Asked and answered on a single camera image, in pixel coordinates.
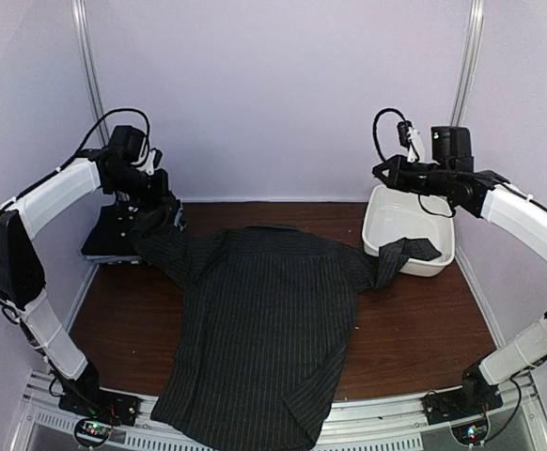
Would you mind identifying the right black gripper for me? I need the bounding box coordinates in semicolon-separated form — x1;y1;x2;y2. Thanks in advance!
373;154;454;196

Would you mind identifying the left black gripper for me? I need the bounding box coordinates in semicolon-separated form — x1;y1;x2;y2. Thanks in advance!
107;164;173;209

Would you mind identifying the black pinstriped long sleeve shirt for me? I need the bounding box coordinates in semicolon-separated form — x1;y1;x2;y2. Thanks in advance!
130;216;440;450

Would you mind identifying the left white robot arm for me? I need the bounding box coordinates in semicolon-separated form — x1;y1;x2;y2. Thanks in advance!
0;125;184;417

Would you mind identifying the stack of folded shirts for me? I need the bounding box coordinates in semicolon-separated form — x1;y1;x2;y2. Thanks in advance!
81;200;186;264

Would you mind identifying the white plastic tub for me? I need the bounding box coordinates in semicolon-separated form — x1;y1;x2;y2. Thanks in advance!
361;184;455;277

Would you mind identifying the left circuit board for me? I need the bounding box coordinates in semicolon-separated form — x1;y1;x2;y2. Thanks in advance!
73;418;113;448

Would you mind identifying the circuit board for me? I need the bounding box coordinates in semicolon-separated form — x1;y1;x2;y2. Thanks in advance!
73;418;113;448
451;420;490;446

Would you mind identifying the right circuit board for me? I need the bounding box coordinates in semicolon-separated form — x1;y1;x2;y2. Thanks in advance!
451;420;490;446

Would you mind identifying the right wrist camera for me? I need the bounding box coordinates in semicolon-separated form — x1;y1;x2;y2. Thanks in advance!
397;120;426;163

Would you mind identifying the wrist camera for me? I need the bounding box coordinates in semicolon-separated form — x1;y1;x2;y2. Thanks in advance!
134;148;163;176
397;120;426;163

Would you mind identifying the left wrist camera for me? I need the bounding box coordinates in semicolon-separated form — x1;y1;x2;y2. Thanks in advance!
134;148;163;176

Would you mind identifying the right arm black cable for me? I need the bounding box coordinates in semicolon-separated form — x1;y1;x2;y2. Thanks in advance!
371;107;458;218

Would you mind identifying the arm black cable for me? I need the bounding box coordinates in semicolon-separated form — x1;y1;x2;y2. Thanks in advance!
0;107;151;325
371;107;458;218

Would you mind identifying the right aluminium post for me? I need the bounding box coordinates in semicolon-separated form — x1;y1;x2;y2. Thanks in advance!
450;0;485;126

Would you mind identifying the aluminium post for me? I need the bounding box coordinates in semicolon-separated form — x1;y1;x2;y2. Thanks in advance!
70;0;106;121
450;0;485;126

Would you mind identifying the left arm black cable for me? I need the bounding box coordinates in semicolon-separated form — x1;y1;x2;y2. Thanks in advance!
0;107;151;325

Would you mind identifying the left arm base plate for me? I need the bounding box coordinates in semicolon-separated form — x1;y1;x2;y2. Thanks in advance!
58;387;140;427

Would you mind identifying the left aluminium post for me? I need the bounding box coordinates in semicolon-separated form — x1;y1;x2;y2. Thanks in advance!
70;0;106;121

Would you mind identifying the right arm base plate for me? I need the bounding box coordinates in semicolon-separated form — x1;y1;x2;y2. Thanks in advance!
421;387;503;426

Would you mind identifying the aluminium front rail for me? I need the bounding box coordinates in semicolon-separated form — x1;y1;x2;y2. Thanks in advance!
6;372;547;450

